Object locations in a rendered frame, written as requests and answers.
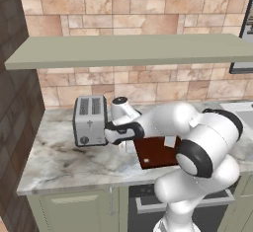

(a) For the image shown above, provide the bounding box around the white sugar cube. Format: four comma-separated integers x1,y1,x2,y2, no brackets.
164,135,176,148

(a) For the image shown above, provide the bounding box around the silver cupboard door handle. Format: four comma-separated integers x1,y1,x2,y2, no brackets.
108,187,116,217

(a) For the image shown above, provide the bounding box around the pale grey sink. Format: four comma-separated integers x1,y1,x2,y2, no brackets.
219,101,253,129

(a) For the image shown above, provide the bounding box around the grey-green wall shelf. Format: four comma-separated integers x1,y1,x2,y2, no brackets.
4,33,253,71

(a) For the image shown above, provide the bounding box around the silver dishwasher handle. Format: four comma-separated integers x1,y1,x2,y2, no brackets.
134,189,237,215

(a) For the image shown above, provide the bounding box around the silver two-slot toaster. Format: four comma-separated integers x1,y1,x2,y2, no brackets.
72,94,110,148

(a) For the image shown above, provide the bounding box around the black dishwasher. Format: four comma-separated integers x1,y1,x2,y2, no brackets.
126,182,237,232

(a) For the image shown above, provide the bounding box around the grey-green cupboard door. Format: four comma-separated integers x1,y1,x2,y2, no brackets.
27,190,112,232
218,173,253,232

